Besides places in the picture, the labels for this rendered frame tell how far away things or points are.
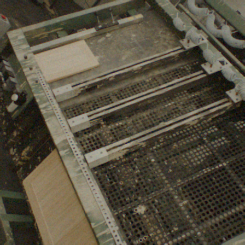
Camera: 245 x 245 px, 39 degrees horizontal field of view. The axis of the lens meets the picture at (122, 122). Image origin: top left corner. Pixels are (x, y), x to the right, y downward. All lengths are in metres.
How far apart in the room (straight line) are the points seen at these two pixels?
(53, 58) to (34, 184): 0.94
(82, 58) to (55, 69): 0.22
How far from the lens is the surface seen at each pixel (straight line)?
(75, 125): 2.18
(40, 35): 3.02
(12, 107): 2.49
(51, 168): 2.50
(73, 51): 2.74
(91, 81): 2.42
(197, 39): 2.55
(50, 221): 2.45
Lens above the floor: 1.80
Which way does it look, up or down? 17 degrees down
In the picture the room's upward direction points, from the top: 46 degrees clockwise
